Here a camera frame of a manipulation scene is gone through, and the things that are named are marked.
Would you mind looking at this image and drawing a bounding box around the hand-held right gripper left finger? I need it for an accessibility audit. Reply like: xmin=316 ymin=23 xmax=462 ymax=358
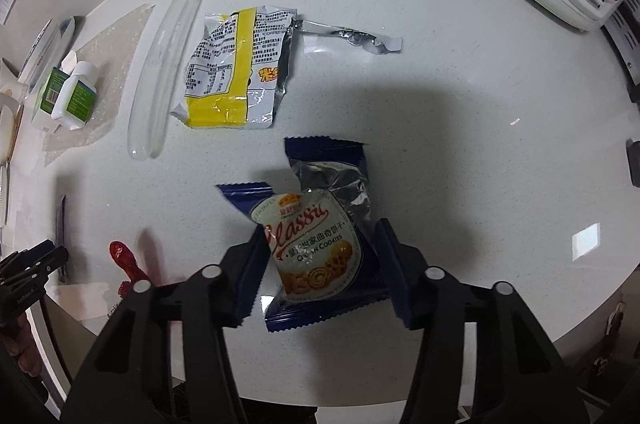
xmin=60 ymin=229 xmax=273 ymax=424

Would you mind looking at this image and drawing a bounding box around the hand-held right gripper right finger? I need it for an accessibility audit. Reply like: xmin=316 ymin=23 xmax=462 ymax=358
xmin=375 ymin=218 xmax=601 ymax=424

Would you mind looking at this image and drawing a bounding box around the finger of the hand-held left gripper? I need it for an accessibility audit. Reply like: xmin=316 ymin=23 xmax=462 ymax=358
xmin=17 ymin=246 xmax=69 ymax=294
xmin=0 ymin=240 xmax=56 ymax=277

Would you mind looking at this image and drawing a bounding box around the dark blue cookie packet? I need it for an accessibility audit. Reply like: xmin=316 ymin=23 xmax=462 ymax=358
xmin=216 ymin=136 xmax=396 ymax=334

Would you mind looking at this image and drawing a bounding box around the white medicine bottle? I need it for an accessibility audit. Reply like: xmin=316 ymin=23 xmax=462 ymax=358
xmin=52 ymin=61 xmax=98 ymax=131

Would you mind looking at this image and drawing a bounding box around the yellow and silver snack wrapper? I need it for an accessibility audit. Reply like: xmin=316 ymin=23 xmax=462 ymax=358
xmin=170 ymin=5 xmax=403 ymax=130

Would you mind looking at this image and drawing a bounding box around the ribbed white plate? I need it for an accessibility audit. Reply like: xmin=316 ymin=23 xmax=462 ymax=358
xmin=0 ymin=161 xmax=11 ymax=225

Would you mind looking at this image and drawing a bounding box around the red crumpled wrapper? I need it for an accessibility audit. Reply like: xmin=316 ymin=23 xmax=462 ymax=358
xmin=109 ymin=241 xmax=151 ymax=300

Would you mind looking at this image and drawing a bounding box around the green and white medicine box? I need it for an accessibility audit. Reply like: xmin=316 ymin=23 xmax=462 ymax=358
xmin=30 ymin=51 xmax=78 ymax=132

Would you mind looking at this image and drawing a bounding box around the blue patterned white bowl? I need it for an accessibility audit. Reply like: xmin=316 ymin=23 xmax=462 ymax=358
xmin=20 ymin=16 xmax=76 ymax=85

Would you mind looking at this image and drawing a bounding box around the clear plastic tube case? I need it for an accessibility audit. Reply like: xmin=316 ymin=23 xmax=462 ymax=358
xmin=127 ymin=0 xmax=206 ymax=162

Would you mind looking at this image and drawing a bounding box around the bubble wrap sheet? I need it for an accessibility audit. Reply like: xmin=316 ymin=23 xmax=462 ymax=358
xmin=42 ymin=1 xmax=156 ymax=167

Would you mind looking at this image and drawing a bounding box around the small black oval device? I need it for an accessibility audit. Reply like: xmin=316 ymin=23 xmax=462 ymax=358
xmin=626 ymin=139 xmax=640 ymax=190

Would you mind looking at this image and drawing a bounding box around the black-framed white appliance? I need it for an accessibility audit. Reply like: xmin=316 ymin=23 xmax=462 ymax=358
xmin=602 ymin=0 xmax=640 ymax=105

